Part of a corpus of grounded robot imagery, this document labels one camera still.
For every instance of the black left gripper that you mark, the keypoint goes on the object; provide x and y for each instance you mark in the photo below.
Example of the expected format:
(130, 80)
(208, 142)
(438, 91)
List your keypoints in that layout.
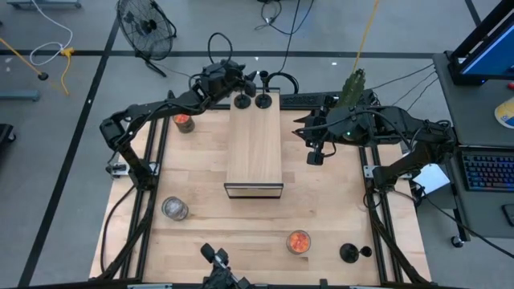
(221, 82)

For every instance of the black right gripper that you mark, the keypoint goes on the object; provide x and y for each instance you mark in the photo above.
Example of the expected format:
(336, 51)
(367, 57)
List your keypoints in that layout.
(331, 128)

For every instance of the black round lid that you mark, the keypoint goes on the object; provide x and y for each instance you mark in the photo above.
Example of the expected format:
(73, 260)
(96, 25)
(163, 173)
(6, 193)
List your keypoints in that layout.
(242, 102)

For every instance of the black candlestick holder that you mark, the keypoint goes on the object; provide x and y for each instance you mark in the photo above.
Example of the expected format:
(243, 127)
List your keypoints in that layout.
(349, 253)
(263, 101)

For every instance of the orange candle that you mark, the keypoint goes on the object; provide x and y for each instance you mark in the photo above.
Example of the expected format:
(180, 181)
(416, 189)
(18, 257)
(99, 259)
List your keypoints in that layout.
(184, 122)
(298, 242)

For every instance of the silver grey candle jar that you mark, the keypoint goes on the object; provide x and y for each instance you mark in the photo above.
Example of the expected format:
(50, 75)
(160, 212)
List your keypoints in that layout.
(174, 208)

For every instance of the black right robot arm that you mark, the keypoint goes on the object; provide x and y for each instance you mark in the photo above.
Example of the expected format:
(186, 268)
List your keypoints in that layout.
(385, 128)

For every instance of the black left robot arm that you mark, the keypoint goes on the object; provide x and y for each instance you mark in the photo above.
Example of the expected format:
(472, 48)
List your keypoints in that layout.
(160, 106)

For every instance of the black power strip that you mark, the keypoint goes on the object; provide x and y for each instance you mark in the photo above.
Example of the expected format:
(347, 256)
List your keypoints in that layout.
(297, 99)

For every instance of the green cactus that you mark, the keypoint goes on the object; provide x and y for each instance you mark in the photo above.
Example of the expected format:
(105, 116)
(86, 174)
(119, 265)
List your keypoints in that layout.
(351, 90)

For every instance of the black floor fan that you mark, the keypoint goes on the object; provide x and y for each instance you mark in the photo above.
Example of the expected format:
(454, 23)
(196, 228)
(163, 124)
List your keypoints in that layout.
(149, 26)

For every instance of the white box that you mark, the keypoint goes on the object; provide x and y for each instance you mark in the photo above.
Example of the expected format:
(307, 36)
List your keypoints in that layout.
(433, 178)

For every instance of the grey desk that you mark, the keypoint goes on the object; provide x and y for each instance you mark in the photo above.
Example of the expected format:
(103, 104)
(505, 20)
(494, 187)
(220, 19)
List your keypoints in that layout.
(478, 120)

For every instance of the backlit rainbow keyboard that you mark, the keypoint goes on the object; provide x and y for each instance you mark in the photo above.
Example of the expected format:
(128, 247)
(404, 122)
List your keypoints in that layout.
(490, 170)

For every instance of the black desk caster wheel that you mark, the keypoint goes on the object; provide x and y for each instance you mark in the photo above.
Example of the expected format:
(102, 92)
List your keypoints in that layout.
(456, 241)

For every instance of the black computer monitor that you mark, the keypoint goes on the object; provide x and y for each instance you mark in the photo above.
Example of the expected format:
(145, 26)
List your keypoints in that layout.
(490, 56)

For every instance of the yellow white blue disc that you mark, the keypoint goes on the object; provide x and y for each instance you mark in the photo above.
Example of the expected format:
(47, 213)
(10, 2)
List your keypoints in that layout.
(507, 114)

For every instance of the grey floor bar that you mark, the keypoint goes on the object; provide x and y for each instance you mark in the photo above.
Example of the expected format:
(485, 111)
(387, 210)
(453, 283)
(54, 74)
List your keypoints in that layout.
(20, 95)

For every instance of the black floor object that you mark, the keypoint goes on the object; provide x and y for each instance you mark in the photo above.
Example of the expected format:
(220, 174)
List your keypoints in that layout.
(5, 134)

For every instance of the black aluminium table frame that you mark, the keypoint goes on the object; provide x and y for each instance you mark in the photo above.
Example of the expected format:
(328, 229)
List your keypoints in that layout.
(221, 107)

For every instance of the wooden shelf with black frame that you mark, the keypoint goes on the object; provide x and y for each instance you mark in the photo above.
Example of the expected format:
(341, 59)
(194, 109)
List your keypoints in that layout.
(255, 140)

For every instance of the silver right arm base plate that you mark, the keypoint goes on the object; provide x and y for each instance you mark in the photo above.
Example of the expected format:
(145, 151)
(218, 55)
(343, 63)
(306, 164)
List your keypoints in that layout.
(368, 172)

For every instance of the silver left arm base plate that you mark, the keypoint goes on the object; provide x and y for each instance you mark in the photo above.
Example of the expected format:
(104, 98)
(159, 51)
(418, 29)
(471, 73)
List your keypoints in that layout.
(114, 170)

